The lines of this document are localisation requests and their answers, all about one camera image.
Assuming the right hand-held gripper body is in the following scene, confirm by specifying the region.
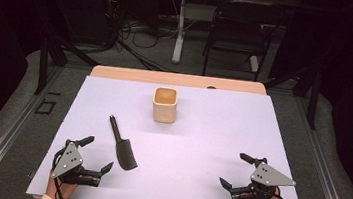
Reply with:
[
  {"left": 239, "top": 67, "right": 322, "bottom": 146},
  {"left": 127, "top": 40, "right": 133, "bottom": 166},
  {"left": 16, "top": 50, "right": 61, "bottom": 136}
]
[{"left": 229, "top": 154, "right": 299, "bottom": 199}]

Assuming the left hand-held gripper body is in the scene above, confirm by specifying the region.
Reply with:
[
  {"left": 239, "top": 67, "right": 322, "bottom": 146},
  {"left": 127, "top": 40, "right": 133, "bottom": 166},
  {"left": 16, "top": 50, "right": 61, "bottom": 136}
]
[{"left": 49, "top": 137, "right": 107, "bottom": 190}]

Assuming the black spatula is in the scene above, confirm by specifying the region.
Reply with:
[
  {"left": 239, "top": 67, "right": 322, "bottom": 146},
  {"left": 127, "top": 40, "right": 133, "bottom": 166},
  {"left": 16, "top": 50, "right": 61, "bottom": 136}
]
[{"left": 103, "top": 114, "right": 144, "bottom": 173}]

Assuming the square wooden cup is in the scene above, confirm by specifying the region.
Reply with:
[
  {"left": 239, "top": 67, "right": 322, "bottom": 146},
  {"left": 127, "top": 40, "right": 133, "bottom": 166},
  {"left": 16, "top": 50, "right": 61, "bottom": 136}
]
[{"left": 150, "top": 86, "right": 181, "bottom": 126}]

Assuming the person's left hand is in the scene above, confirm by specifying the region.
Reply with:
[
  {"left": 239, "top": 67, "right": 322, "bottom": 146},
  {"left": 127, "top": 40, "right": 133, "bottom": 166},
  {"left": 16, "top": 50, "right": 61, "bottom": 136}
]
[{"left": 44, "top": 169, "right": 81, "bottom": 199}]

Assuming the white table mat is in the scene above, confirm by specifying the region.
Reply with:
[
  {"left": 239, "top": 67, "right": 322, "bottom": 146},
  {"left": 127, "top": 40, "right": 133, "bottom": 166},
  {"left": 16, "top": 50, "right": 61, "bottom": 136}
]
[{"left": 26, "top": 69, "right": 318, "bottom": 199}]

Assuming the black metal stand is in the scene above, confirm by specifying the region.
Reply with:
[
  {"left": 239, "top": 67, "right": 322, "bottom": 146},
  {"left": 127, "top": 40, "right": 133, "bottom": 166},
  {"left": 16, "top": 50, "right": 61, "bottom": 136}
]
[
  {"left": 258, "top": 60, "right": 324, "bottom": 131},
  {"left": 32, "top": 35, "right": 103, "bottom": 103}
]

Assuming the wooden table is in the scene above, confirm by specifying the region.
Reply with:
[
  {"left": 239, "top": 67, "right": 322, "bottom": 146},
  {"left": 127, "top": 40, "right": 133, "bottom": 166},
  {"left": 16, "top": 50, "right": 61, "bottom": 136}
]
[{"left": 31, "top": 58, "right": 315, "bottom": 199}]

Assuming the black folding chair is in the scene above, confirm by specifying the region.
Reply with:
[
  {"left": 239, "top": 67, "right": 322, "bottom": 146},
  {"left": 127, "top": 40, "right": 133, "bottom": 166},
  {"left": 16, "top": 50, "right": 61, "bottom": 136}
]
[{"left": 200, "top": 0, "right": 290, "bottom": 86}]

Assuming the white desk leg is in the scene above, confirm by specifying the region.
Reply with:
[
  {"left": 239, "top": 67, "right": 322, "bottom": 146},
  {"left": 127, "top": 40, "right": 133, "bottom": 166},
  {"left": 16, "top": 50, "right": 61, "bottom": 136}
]
[{"left": 171, "top": 0, "right": 190, "bottom": 65}]

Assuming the left hand-held gripper cable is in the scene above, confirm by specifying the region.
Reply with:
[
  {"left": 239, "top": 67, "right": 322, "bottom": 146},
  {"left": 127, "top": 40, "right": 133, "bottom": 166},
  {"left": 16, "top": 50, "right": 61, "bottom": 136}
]
[{"left": 47, "top": 150, "right": 74, "bottom": 199}]

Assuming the bundle of floor cables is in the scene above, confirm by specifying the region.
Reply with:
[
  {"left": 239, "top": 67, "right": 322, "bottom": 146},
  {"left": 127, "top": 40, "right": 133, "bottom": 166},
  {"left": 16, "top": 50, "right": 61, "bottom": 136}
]
[{"left": 100, "top": 0, "right": 184, "bottom": 63}]

